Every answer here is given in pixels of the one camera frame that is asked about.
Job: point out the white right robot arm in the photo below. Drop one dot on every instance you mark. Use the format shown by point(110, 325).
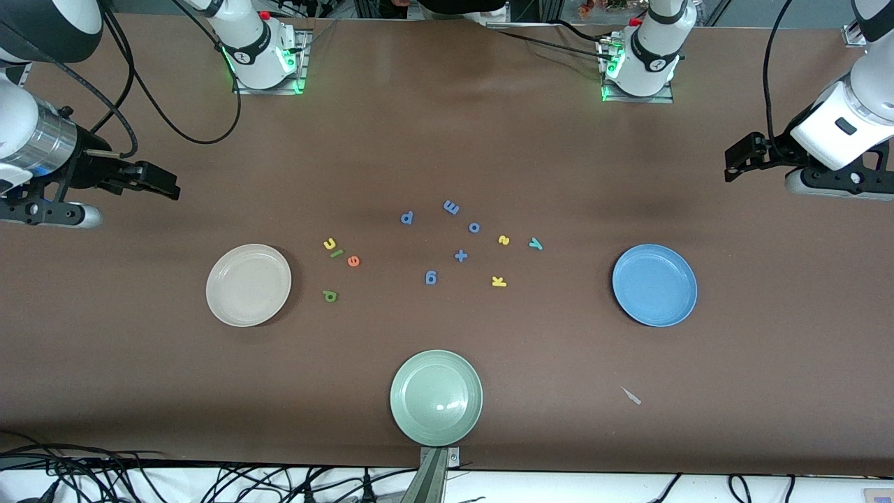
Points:
point(255, 49)

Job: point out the pale green plate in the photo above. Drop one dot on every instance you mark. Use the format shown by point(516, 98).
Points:
point(436, 397)

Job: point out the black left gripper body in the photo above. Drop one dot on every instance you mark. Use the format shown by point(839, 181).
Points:
point(787, 149)

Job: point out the blue foam letter g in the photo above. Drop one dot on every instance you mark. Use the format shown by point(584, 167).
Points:
point(431, 278)

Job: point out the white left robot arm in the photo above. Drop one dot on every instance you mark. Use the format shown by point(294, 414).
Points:
point(653, 49)

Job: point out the blue foam letter p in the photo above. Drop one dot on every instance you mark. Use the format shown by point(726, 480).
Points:
point(407, 218)

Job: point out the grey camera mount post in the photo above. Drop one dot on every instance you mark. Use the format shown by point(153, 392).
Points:
point(433, 482)

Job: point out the beige plate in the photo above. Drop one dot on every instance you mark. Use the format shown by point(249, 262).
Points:
point(248, 285)

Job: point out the tan box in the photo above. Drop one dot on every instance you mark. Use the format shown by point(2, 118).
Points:
point(880, 497)

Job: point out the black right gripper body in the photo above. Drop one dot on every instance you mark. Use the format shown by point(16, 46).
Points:
point(89, 170)

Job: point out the small white paper scrap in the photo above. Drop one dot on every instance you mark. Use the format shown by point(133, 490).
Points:
point(631, 396)

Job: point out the blue foam letter m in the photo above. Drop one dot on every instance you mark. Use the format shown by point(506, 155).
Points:
point(451, 207)

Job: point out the standing person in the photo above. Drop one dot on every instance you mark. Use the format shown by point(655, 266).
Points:
point(461, 5)

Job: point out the dark metal frame post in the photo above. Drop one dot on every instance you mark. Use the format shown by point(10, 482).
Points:
point(548, 8)
point(377, 7)

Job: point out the blue plate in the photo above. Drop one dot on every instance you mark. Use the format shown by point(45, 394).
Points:
point(654, 285)

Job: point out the silver corner bracket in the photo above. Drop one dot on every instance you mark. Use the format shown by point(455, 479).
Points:
point(853, 35)

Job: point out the orange patterned object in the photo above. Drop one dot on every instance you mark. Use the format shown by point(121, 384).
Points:
point(601, 5)

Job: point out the teal foam letter y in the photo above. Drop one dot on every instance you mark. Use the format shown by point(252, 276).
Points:
point(536, 244)

